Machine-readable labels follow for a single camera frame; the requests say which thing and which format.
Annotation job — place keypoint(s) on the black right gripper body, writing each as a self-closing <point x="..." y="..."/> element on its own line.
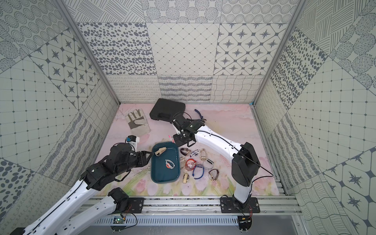
<point x="180" y="139"/>

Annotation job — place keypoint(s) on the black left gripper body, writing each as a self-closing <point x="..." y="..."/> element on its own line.
<point x="140" y="158"/>

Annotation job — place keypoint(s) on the cream leather strap watch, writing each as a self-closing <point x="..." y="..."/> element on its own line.
<point x="160" y="151"/>

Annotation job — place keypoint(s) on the dark brown leather watch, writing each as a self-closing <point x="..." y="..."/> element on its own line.
<point x="185" y="151"/>

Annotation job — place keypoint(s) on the white pink digital watch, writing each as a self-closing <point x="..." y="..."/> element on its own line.
<point x="171" y="139"/>

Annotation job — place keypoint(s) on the orange white kids watch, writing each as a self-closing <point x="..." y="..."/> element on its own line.
<point x="169" y="164"/>

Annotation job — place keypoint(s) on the red transparent watch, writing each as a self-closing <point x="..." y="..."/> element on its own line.
<point x="190" y="164"/>

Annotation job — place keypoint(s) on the blue strap watch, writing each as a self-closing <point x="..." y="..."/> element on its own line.
<point x="198" y="172"/>

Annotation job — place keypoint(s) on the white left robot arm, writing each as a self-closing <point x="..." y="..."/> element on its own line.
<point x="122" y="158"/>

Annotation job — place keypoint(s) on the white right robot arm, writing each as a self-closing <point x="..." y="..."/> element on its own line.
<point x="242" y="157"/>

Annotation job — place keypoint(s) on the white purple kids watch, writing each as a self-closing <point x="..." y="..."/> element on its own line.
<point x="195" y="153"/>

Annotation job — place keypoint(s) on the teal storage tray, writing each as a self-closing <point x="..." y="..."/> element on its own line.
<point x="160" y="174"/>

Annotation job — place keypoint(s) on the black plastic tool case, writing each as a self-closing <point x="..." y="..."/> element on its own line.
<point x="165" y="109"/>

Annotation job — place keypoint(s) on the grey work glove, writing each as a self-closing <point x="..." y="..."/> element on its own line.
<point x="137" y="123"/>

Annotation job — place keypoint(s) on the beige strap gold watch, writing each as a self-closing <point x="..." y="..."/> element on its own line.
<point x="203" y="155"/>

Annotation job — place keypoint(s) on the blue handled pliers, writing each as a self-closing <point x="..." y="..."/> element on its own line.
<point x="200" y="115"/>

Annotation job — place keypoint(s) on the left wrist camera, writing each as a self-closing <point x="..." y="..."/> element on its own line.
<point x="132" y="139"/>

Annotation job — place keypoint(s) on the white grey strap watch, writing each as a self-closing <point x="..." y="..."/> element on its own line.
<point x="208" y="164"/>

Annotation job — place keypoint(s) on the aluminium mounting rail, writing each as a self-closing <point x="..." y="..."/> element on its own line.
<point x="210" y="205"/>

